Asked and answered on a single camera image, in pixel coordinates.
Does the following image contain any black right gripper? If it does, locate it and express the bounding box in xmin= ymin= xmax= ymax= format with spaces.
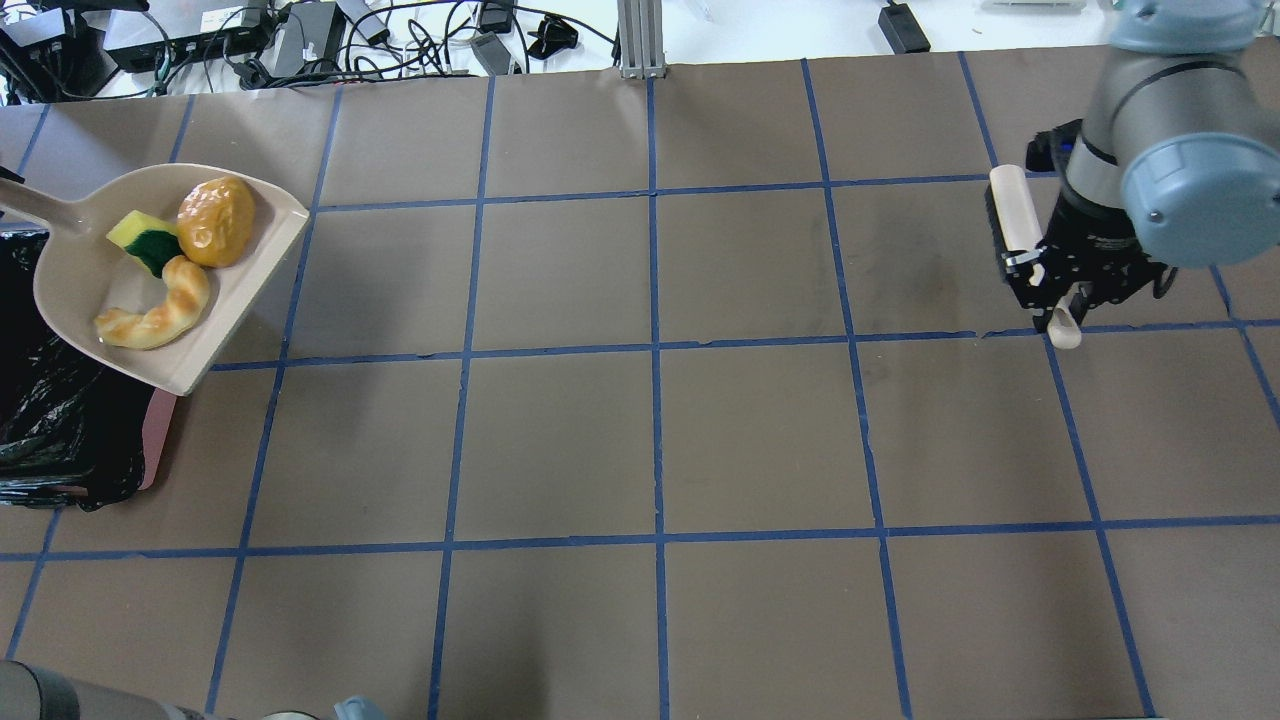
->
xmin=1020 ymin=119 xmax=1178 ymax=323

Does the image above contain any brown toy potato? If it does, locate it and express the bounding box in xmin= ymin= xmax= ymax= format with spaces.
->
xmin=175 ymin=176 xmax=256 ymax=268

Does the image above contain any toy croissant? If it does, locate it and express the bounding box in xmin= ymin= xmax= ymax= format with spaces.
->
xmin=93 ymin=256 xmax=211 ymax=350

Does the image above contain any beige plastic dustpan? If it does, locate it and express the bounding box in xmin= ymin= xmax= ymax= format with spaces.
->
xmin=1 ymin=163 xmax=310 ymax=396

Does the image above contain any yellow green sponge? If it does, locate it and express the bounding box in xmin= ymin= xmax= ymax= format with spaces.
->
xmin=106 ymin=210 xmax=184 ymax=278

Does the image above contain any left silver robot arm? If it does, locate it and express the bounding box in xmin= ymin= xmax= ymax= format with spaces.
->
xmin=1 ymin=660 xmax=218 ymax=719

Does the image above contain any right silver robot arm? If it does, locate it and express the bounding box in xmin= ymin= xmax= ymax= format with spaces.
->
xmin=986 ymin=1 xmax=1279 ymax=348

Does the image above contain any bin with black bag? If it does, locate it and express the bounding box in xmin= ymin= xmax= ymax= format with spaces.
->
xmin=1 ymin=231 xmax=155 ymax=512

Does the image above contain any black power adapter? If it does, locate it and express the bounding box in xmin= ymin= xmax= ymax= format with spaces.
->
xmin=877 ymin=1 xmax=931 ymax=55

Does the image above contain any aluminium frame post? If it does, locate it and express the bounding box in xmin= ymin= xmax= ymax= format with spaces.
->
xmin=616 ymin=0 xmax=667 ymax=79

